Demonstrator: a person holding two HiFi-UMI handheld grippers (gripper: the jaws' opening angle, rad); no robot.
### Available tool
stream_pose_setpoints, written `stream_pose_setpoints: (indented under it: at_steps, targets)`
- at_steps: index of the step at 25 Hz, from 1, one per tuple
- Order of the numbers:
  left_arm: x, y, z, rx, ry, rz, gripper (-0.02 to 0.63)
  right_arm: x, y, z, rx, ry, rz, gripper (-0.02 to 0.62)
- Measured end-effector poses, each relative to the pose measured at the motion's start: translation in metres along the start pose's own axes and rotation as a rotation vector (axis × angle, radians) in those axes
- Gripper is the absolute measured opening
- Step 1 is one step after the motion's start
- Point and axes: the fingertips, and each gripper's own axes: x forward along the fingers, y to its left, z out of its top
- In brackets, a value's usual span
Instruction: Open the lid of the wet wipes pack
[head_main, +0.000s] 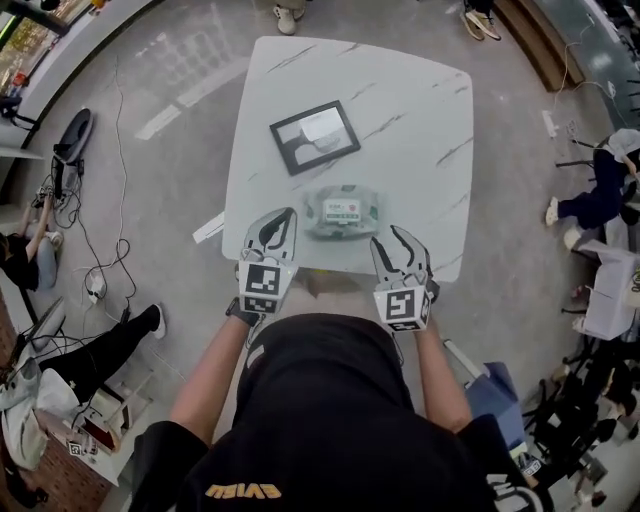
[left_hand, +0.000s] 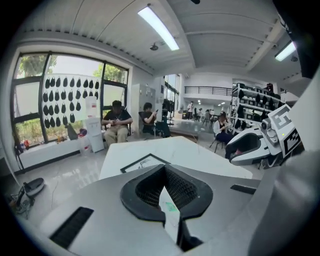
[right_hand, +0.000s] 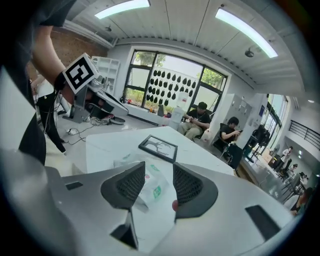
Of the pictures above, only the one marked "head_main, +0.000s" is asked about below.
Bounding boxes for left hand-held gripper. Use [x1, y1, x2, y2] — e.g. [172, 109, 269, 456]
[235, 206, 300, 316]

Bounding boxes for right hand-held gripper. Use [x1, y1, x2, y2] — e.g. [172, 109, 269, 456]
[369, 224, 435, 333]

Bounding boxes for green wet wipe pack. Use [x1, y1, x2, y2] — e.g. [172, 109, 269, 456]
[302, 183, 389, 242]

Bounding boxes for person's right forearm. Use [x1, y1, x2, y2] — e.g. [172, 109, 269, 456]
[409, 319, 474, 434]

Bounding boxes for person's left forearm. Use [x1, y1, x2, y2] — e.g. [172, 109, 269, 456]
[168, 314, 256, 447]

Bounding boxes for person's beige trousers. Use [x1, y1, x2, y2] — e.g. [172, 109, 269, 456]
[277, 287, 386, 331]

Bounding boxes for blue chair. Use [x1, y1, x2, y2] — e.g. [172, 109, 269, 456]
[464, 362, 526, 451]

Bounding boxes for person's black shirt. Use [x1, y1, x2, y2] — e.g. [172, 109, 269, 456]
[127, 312, 556, 512]

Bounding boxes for white cloth covered table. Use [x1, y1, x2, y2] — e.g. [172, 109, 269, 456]
[577, 239, 640, 342]

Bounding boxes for black office chair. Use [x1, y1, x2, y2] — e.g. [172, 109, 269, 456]
[522, 344, 631, 454]

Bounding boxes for grey oval backpack shell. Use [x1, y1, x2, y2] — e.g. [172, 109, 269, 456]
[52, 107, 95, 196]

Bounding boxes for wooden step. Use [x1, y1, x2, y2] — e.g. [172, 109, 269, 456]
[492, 0, 586, 94]

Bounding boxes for light grey hoodie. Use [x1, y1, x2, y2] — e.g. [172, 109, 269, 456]
[0, 359, 76, 472]

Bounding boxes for black picture frame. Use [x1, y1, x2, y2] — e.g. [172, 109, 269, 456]
[269, 99, 362, 178]

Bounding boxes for black floor cable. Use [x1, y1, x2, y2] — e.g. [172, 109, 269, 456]
[74, 54, 139, 312]

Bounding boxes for white cable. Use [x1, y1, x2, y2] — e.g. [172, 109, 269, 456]
[549, 9, 631, 126]

